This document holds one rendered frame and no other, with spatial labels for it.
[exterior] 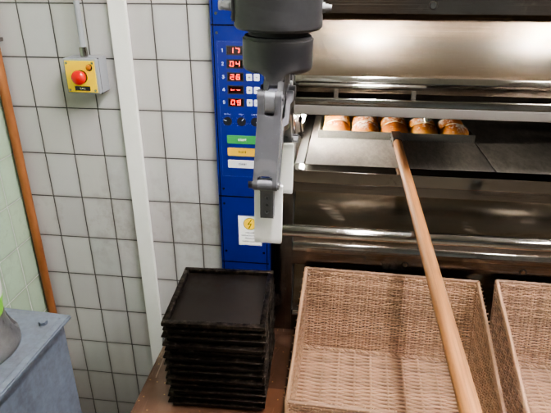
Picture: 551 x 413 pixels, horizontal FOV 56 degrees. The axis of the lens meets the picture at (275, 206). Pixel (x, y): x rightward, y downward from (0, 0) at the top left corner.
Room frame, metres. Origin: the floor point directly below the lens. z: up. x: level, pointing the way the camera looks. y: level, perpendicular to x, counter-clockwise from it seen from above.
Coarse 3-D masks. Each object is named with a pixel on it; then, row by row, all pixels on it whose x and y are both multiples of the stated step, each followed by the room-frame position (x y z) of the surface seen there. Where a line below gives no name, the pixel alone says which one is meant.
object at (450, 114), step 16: (304, 112) 1.33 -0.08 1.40; (320, 112) 1.33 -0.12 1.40; (336, 112) 1.32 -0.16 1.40; (352, 112) 1.32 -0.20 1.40; (368, 112) 1.31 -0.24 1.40; (384, 112) 1.31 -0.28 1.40; (400, 112) 1.30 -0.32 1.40; (416, 112) 1.30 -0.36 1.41; (432, 112) 1.29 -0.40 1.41; (448, 112) 1.29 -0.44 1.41; (464, 112) 1.28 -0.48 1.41; (480, 112) 1.28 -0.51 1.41; (496, 112) 1.27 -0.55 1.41; (512, 112) 1.27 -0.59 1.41; (528, 112) 1.27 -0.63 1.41; (544, 112) 1.26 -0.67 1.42
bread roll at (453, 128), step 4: (452, 124) 1.79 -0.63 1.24; (456, 124) 1.79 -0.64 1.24; (460, 124) 1.80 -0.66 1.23; (444, 128) 1.79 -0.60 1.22; (448, 128) 1.78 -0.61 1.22; (452, 128) 1.78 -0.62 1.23; (456, 128) 1.78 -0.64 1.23; (460, 128) 1.78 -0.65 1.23; (464, 128) 1.78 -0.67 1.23; (440, 132) 1.80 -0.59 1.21; (444, 132) 1.78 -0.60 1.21; (448, 132) 1.78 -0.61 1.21; (452, 132) 1.77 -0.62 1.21; (456, 132) 1.77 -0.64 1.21; (460, 132) 1.77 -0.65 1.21; (464, 132) 1.77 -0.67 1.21; (468, 132) 1.78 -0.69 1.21
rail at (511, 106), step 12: (432, 108) 1.30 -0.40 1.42; (444, 108) 1.29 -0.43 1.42; (456, 108) 1.29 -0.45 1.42; (468, 108) 1.28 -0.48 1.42; (480, 108) 1.28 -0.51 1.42; (492, 108) 1.28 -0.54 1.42; (504, 108) 1.27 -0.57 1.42; (516, 108) 1.27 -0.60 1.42; (528, 108) 1.27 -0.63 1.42; (540, 108) 1.26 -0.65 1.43
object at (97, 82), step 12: (72, 60) 1.49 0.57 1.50; (84, 60) 1.49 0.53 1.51; (96, 60) 1.49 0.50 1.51; (72, 72) 1.49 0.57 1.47; (84, 72) 1.49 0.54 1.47; (96, 72) 1.49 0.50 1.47; (72, 84) 1.49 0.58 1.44; (84, 84) 1.49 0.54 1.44; (96, 84) 1.48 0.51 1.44; (108, 84) 1.54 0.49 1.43
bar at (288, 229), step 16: (288, 224) 1.13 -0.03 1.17; (368, 240) 1.09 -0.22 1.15; (384, 240) 1.08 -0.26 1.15; (400, 240) 1.08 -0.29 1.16; (416, 240) 1.07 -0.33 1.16; (432, 240) 1.07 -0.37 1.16; (448, 240) 1.06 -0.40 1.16; (464, 240) 1.06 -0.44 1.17; (480, 240) 1.06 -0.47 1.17; (496, 240) 1.05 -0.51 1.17; (512, 240) 1.05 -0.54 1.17; (528, 240) 1.05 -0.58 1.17; (544, 240) 1.05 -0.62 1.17
